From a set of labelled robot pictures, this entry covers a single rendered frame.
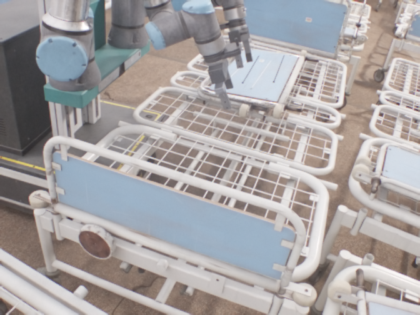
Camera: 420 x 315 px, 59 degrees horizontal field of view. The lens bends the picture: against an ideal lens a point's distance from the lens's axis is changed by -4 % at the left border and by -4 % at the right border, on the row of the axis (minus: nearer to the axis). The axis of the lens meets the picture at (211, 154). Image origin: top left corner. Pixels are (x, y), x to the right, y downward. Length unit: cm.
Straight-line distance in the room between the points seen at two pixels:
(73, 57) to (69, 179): 35
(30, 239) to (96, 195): 81
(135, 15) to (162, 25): 59
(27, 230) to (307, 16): 211
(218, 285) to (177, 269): 13
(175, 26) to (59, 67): 37
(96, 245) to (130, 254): 11
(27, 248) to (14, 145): 45
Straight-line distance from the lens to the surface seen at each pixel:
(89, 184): 113
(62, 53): 121
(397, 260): 211
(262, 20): 283
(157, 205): 105
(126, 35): 182
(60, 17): 121
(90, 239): 119
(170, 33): 123
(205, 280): 115
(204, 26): 123
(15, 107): 173
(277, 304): 114
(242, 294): 115
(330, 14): 276
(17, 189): 188
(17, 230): 196
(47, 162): 117
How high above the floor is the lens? 136
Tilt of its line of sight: 35 degrees down
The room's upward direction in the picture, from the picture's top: 8 degrees clockwise
